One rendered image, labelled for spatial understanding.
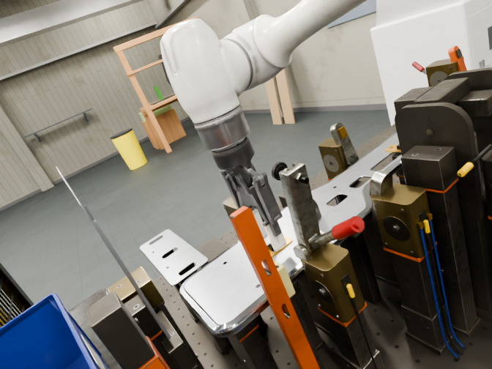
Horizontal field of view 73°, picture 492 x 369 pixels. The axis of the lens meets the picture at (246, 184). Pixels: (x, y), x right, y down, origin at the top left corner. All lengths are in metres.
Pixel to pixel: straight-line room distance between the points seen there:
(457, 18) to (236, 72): 2.40
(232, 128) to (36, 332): 0.46
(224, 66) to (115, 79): 9.63
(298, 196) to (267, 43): 0.28
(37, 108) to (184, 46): 9.55
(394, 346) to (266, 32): 0.71
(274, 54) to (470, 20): 2.35
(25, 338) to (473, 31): 2.87
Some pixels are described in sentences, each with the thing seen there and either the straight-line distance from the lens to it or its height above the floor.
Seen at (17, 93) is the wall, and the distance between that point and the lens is 10.10.
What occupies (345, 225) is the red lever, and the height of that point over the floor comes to 1.14.
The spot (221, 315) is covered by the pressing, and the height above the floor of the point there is 1.00.
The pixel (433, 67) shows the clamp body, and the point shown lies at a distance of 1.52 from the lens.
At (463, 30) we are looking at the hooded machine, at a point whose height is 0.93.
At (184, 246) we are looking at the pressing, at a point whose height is 1.00.
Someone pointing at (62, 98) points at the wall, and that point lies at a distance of 10.05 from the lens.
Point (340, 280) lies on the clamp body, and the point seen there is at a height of 1.02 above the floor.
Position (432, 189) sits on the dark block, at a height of 1.06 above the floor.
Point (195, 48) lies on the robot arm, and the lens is 0.56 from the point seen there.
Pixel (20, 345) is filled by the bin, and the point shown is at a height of 1.12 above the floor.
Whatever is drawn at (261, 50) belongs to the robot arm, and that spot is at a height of 1.38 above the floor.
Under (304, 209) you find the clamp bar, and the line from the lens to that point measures 0.53.
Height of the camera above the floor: 1.40
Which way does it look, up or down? 21 degrees down
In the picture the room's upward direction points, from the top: 23 degrees counter-clockwise
